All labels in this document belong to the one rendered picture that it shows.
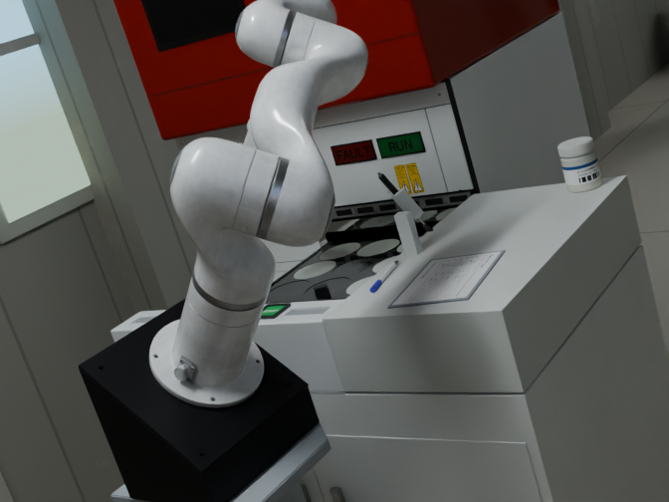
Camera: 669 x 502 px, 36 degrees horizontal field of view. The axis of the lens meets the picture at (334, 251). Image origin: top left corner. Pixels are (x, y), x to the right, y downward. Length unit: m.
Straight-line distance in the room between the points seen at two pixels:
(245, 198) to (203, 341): 0.28
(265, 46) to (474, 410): 0.69
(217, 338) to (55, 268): 1.95
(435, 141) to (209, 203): 0.95
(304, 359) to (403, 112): 0.69
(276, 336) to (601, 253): 0.63
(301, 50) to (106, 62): 1.83
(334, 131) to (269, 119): 0.87
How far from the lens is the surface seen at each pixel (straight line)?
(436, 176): 2.32
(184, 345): 1.64
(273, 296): 2.23
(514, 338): 1.64
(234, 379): 1.69
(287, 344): 1.87
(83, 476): 3.59
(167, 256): 3.57
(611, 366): 2.00
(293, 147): 1.51
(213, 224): 1.46
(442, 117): 2.26
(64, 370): 3.51
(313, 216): 1.43
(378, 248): 2.32
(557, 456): 1.78
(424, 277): 1.84
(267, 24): 1.74
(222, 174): 1.42
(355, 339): 1.78
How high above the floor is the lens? 1.56
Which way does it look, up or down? 16 degrees down
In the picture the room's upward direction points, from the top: 17 degrees counter-clockwise
